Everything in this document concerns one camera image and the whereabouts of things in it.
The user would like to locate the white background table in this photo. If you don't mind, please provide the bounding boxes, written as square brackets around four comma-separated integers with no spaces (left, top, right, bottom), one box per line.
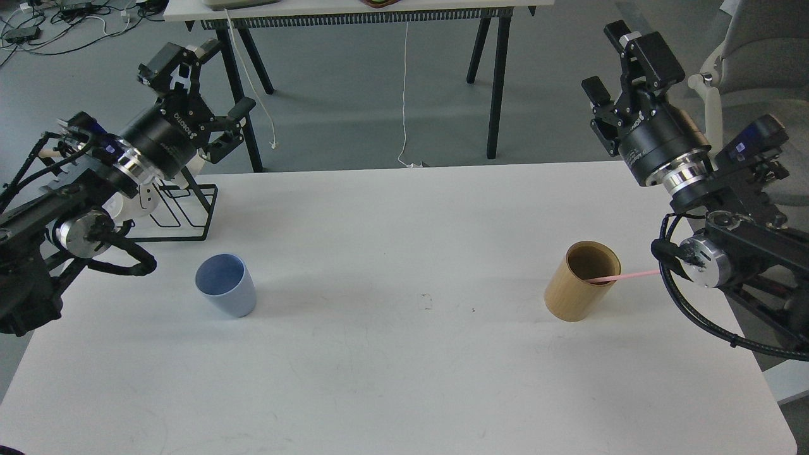
[161,1,542,159]

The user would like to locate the pink chopstick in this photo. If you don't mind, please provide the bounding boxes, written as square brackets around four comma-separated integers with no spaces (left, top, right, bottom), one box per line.
[585,270,660,284]

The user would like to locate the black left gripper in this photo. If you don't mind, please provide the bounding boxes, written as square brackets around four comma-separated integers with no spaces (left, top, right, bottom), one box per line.
[118,39,255,185]

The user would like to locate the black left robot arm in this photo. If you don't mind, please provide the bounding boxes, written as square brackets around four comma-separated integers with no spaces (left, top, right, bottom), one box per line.
[1,39,255,336]

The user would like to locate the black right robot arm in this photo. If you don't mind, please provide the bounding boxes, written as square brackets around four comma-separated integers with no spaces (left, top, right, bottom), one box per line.
[581,20,808,361]

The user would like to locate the bamboo cylindrical holder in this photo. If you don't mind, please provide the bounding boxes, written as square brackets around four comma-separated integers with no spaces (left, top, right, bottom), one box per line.
[544,241,622,322]

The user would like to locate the grey office chair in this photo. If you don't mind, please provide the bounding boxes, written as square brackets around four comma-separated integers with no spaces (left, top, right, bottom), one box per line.
[688,1,808,213]

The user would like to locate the black wire cup rack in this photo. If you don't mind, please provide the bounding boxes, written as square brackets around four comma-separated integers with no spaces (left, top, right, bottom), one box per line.
[126,179,219,243]

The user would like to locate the cables on floor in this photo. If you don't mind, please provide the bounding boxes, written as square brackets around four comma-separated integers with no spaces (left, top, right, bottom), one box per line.
[0,0,166,67]

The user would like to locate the white hanging cable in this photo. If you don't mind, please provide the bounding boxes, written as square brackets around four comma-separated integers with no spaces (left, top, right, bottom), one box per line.
[397,23,430,169]

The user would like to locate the blue plastic cup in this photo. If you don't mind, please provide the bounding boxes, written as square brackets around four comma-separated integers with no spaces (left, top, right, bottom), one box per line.
[195,253,257,318]

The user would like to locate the white cord with plug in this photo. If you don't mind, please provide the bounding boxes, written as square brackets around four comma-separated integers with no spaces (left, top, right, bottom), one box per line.
[222,8,280,150]

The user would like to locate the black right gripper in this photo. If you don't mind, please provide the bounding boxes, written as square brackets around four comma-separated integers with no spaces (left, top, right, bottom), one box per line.
[581,20,710,187]

